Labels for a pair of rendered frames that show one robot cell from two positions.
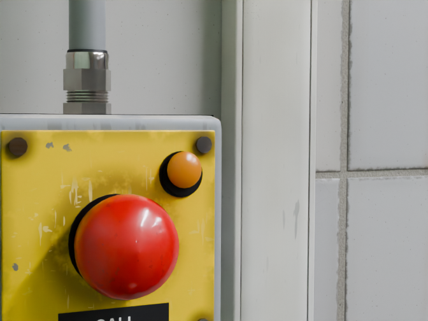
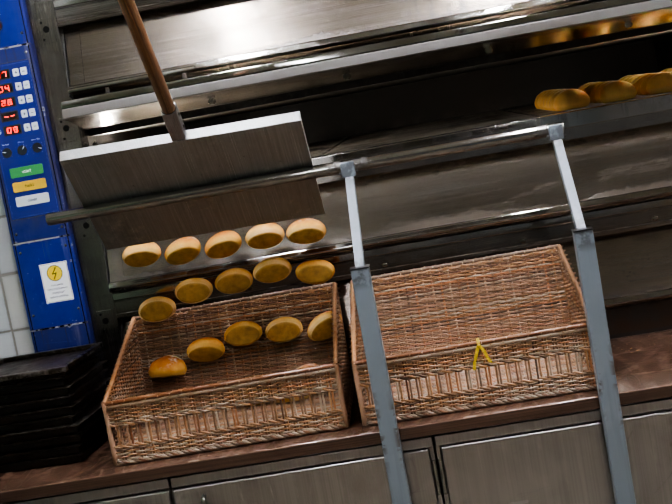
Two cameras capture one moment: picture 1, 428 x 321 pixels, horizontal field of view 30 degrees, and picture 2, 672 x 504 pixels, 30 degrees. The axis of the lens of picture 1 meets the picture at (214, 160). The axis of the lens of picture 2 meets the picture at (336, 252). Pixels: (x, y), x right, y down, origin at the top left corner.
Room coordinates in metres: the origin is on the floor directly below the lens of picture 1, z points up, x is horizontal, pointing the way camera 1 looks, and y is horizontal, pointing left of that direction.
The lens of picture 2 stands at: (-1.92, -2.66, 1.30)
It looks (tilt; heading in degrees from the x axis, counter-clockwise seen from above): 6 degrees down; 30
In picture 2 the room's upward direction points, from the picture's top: 10 degrees counter-clockwise
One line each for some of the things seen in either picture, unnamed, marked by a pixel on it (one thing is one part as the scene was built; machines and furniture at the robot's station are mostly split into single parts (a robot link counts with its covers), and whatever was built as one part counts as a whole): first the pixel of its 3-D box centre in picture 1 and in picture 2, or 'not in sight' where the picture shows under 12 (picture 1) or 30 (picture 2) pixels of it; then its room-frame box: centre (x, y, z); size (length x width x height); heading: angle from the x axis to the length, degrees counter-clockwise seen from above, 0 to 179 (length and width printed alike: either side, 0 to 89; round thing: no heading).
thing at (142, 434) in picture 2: not in sight; (232, 367); (0.55, -0.88, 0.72); 0.56 x 0.49 x 0.28; 117
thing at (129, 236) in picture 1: (123, 244); not in sight; (0.31, 0.03, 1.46); 0.04 x 0.04 x 0.04; 26
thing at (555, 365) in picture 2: not in sight; (468, 329); (0.79, -1.41, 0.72); 0.56 x 0.49 x 0.28; 116
